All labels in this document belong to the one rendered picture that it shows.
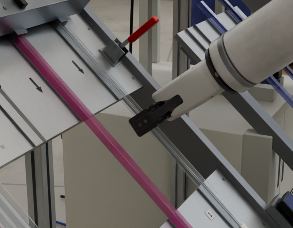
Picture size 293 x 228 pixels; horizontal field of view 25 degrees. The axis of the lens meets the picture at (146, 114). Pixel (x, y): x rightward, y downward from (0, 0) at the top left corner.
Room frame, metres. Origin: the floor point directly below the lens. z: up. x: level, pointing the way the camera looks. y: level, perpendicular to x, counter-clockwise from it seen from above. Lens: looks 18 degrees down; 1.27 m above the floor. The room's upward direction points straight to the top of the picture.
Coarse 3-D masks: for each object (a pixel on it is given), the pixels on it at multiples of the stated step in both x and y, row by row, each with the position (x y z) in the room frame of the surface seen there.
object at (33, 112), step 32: (32, 32) 0.96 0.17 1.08; (0, 64) 0.86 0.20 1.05; (32, 64) 0.90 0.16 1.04; (64, 64) 0.95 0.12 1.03; (0, 96) 0.80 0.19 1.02; (32, 96) 0.84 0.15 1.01; (96, 96) 0.94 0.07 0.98; (0, 128) 0.76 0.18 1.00; (32, 128) 0.79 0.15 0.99; (64, 128) 0.83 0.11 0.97; (0, 160) 0.71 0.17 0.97
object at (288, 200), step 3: (288, 195) 0.97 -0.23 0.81; (291, 195) 0.97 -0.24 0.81; (288, 198) 0.96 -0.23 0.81; (291, 198) 0.97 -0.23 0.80; (285, 201) 0.95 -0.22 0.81; (288, 201) 0.95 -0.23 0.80; (291, 201) 0.96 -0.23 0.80; (288, 204) 0.95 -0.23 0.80; (291, 204) 0.95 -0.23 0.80; (291, 207) 0.94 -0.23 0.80
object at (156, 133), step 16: (64, 32) 1.01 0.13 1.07; (80, 48) 1.00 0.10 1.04; (96, 64) 0.98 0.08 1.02; (112, 80) 0.98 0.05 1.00; (128, 96) 0.97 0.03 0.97; (160, 144) 0.94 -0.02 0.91; (176, 160) 0.92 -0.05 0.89; (192, 176) 0.91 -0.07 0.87; (208, 192) 0.90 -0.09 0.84; (224, 208) 0.89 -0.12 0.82; (240, 224) 0.88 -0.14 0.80
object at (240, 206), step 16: (208, 176) 0.95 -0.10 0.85; (224, 176) 0.98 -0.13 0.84; (224, 192) 0.94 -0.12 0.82; (192, 208) 0.86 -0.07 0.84; (208, 208) 0.88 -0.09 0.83; (240, 208) 0.94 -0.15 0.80; (192, 224) 0.83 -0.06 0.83; (208, 224) 0.85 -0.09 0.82; (224, 224) 0.88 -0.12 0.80; (256, 224) 0.93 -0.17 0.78
